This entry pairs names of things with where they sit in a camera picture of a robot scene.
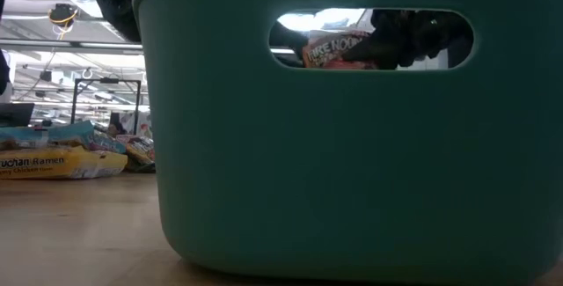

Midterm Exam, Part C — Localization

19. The white colourful printed cloth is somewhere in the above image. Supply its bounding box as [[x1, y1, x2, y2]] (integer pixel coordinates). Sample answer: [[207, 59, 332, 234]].
[[121, 110, 154, 140]]

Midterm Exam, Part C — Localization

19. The black metal stand frame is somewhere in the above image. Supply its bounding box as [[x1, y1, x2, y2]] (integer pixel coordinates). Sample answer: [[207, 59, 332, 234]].
[[69, 77, 143, 136]]

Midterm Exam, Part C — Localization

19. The black orange fire noodle pack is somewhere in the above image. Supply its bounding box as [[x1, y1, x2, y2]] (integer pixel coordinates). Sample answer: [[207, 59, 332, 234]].
[[124, 135, 157, 174], [301, 29, 382, 70]]

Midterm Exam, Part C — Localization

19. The black monitor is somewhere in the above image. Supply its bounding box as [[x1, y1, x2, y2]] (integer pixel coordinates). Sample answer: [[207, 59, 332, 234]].
[[0, 102, 36, 128]]

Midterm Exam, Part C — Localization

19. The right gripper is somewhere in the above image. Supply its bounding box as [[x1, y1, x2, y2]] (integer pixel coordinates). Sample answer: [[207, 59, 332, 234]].
[[341, 8, 475, 70]]

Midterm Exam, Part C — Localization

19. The long ceiling light beam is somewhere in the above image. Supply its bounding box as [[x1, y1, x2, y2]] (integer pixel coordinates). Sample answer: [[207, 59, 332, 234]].
[[0, 38, 296, 56]]

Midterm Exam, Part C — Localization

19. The teal green plastic bin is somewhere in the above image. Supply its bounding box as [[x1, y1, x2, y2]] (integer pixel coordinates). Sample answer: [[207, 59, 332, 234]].
[[131, 0, 563, 286]]

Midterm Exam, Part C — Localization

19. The yellow ceiling cable reel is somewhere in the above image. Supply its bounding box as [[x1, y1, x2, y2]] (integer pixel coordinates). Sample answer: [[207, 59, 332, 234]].
[[47, 2, 80, 28]]

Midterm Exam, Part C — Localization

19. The yellow creamy chicken ramen pack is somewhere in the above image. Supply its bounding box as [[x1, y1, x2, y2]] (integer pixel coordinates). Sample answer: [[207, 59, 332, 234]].
[[0, 144, 129, 180]]

